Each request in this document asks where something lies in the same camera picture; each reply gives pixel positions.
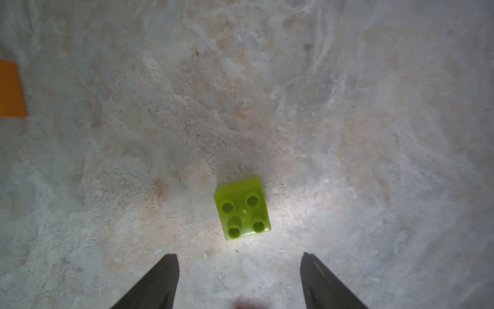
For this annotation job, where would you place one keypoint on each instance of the orange curved lego brick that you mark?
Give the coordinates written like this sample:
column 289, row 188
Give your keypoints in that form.
column 11, row 94

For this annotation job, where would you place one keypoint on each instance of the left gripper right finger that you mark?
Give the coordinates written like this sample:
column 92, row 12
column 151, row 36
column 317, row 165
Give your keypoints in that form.
column 322, row 289

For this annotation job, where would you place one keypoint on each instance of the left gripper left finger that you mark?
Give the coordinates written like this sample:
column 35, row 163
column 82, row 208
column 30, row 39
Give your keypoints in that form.
column 156, row 289

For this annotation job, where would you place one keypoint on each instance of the lime lego brick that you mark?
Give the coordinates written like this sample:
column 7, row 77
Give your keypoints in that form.
column 241, row 207

